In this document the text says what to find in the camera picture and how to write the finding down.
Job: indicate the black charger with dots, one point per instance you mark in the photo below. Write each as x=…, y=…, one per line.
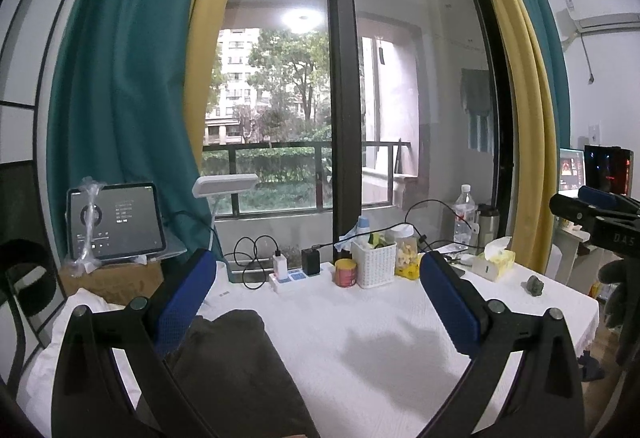
x=310, y=260

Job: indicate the metal thermos cup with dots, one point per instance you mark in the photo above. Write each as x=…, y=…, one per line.
x=487, y=225

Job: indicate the yellow snack bag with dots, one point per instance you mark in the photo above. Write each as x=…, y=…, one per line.
x=407, y=273

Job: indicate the white desk lamp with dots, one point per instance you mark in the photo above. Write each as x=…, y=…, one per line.
x=225, y=185

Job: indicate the yellow tissue box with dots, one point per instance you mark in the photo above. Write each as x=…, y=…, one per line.
x=495, y=263

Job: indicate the white charger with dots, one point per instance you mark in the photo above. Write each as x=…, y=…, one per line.
x=280, y=265

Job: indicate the white wall socket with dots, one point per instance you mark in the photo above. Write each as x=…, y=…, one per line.
x=594, y=133

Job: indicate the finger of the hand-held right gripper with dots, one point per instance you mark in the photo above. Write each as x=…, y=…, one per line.
x=597, y=197
x=567, y=207

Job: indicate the person's right hand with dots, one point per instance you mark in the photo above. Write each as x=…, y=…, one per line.
x=622, y=293

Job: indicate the cardboard box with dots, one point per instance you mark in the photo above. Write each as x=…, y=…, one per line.
x=110, y=283

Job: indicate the white power strip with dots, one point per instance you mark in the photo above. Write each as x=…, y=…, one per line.
x=300, y=280

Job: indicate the dark olive shirt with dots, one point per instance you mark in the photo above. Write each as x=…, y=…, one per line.
x=235, y=368

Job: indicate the white air conditioner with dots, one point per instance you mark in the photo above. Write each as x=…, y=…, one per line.
x=600, y=18

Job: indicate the glass snack jar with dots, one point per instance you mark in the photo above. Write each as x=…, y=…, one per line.
x=406, y=248

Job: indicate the yellow curtain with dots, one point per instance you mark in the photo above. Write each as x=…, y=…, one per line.
x=210, y=43
x=525, y=93

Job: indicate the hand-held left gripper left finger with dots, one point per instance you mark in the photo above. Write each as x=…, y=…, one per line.
x=185, y=298

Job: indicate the clear plastic wrap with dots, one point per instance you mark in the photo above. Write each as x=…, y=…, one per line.
x=90, y=228

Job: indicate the white padded cloth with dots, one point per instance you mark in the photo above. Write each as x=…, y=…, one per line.
x=75, y=318

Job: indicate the blue cap bottle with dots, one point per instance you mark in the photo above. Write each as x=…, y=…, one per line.
x=363, y=228

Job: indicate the tablet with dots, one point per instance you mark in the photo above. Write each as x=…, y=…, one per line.
x=125, y=218

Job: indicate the green stone figurine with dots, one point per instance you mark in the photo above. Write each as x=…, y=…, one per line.
x=534, y=288

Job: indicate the dark shoes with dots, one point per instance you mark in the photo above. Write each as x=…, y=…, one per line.
x=592, y=367

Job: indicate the black computer case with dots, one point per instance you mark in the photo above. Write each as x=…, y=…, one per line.
x=607, y=168

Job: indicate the clear water bottle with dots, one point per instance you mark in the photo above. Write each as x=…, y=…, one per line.
x=464, y=218

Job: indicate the hanging grey clothes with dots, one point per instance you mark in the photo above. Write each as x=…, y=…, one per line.
x=476, y=108

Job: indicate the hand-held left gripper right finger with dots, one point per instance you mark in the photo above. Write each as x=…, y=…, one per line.
x=450, y=303

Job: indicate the computer monitor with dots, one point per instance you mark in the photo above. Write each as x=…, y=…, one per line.
x=571, y=170

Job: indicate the red can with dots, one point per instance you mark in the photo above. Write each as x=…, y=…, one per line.
x=345, y=274

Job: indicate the white side desk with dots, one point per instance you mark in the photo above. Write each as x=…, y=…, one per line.
x=575, y=253

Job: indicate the white plastic basket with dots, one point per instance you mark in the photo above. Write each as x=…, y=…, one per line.
x=375, y=265

